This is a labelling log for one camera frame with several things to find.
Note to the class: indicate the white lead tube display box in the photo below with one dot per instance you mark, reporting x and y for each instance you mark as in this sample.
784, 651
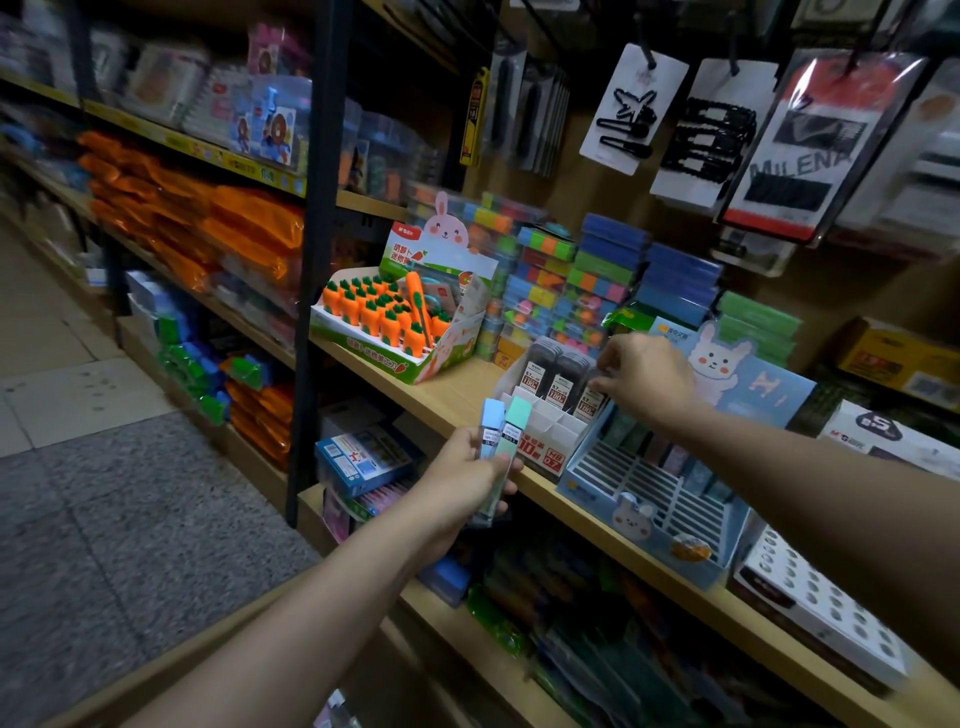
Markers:
551, 439

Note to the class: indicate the blue stationery box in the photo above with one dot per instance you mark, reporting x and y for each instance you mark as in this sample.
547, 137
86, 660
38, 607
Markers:
364, 457

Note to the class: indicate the white box with black label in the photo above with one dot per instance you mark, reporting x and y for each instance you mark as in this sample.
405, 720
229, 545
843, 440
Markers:
885, 435

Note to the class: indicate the stack of colourful eraser packs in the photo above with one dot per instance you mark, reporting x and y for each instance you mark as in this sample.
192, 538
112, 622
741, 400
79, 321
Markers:
577, 289

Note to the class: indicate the pink stationery packets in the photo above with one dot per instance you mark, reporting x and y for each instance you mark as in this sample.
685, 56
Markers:
367, 506

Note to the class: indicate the black metal shelf post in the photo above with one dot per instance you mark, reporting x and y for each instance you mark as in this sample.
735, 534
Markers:
319, 225

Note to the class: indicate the clear hanging accessory packet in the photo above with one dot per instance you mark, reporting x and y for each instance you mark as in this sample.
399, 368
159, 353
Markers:
911, 172

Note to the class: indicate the red white hairpin card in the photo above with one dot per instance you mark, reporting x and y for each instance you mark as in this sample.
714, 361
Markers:
814, 150

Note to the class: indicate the pile of orange packets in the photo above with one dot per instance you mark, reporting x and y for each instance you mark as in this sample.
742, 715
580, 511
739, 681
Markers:
217, 217

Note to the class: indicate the yellow cardboard box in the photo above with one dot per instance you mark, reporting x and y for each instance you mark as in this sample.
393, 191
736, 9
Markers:
896, 360

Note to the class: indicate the person's left forearm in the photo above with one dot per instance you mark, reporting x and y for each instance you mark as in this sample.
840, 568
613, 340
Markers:
300, 630

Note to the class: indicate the row of pastel lead tubes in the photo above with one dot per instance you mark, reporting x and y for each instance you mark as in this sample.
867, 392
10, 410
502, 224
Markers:
675, 461

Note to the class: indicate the mint green pencil lead tube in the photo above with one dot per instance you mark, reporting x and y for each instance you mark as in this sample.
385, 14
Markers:
508, 457

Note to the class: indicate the white card with black clips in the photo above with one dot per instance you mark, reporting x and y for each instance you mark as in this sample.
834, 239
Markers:
634, 112

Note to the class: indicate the pink cartoon box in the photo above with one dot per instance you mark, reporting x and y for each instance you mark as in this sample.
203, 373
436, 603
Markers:
274, 49

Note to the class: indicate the person's right fingers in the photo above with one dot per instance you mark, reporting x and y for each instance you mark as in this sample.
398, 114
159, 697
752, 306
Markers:
606, 382

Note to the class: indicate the clear cartoon pencil case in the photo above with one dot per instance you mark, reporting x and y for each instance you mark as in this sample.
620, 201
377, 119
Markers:
271, 127

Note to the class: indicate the stack of small orange packets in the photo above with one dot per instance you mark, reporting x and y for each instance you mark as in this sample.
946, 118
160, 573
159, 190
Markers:
262, 420

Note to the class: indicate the hanging black pen packs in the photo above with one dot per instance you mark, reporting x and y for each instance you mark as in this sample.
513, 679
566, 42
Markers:
529, 112

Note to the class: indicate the wooden shelving unit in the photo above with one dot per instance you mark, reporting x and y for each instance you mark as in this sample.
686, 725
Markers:
450, 397

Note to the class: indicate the row of white packets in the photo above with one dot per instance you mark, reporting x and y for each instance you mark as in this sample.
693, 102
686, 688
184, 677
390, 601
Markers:
161, 79

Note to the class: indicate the light blue pencil lead tube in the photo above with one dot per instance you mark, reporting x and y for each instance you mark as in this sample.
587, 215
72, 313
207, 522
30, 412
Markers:
490, 429

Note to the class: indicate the yellow utility knife pack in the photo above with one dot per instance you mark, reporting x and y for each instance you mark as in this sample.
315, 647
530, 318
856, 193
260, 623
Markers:
473, 116

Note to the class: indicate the white box with round holes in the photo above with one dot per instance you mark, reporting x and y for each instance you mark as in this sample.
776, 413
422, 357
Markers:
817, 600

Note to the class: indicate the person's left thumb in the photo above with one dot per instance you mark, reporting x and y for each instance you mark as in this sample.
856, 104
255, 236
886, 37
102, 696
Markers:
466, 439

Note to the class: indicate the black pencil lead tube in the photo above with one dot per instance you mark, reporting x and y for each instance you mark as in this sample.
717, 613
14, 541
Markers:
562, 382
536, 367
589, 405

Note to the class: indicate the person's right hand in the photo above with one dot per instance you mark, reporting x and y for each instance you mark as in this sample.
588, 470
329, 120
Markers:
649, 375

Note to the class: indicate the orange carrot pen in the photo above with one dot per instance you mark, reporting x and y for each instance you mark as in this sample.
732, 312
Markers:
417, 304

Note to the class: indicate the person's left hand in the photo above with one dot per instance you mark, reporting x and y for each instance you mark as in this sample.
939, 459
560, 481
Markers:
450, 495

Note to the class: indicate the person's right forearm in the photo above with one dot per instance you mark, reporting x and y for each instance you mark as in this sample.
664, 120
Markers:
825, 495

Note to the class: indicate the stack of blue packets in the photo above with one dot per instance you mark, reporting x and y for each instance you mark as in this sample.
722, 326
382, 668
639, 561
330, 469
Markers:
679, 285

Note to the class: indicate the carrot eraser display box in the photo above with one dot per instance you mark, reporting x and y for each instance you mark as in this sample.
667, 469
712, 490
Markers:
420, 360

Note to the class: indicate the pile of green blue packets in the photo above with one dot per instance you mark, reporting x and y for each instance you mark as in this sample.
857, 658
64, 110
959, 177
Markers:
187, 364

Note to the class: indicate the group of carrot erasers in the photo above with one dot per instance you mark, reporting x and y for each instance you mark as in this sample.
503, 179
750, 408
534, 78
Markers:
371, 311

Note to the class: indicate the white card with hairpins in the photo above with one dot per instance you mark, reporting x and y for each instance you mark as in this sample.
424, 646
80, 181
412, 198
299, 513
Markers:
712, 135

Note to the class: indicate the blue bunny display box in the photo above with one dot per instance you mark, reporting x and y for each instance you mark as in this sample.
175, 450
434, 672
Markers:
660, 510

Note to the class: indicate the stack of green packets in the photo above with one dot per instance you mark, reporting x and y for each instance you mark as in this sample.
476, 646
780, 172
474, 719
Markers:
757, 322

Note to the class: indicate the stack of clear eraser boxes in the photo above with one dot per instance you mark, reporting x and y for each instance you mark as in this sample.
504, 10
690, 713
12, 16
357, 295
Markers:
487, 225

